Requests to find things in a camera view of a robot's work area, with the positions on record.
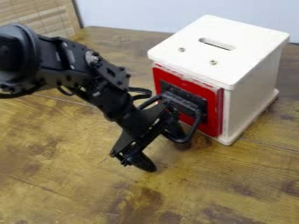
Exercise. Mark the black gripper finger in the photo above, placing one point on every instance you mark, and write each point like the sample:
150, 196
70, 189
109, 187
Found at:
138, 160
172, 129

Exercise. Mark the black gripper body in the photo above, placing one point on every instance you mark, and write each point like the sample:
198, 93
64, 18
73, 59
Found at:
141, 124

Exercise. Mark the black drawer handle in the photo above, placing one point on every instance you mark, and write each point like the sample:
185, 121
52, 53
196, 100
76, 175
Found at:
181, 103

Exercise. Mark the red drawer front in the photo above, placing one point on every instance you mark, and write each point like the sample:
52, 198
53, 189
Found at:
200, 88

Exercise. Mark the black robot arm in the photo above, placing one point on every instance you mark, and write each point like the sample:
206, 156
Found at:
37, 62

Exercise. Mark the white wooden box cabinet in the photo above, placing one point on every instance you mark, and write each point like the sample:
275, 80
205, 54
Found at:
224, 61

